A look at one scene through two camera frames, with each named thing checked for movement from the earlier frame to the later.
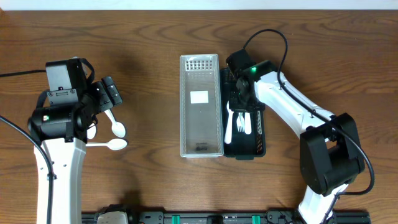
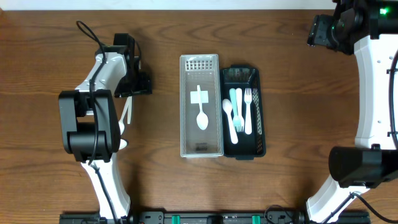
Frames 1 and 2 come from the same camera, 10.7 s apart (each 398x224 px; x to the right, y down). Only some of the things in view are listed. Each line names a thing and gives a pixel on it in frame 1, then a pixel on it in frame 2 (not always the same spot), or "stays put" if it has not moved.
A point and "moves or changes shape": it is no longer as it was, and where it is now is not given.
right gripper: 234,106 to 319,33
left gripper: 103,102 to 144,84
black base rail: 217,218 stays put
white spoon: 91,132 moves or changes shape
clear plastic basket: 200,112 stays put
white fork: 247,125 moves or changes shape
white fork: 240,122 to 247,99
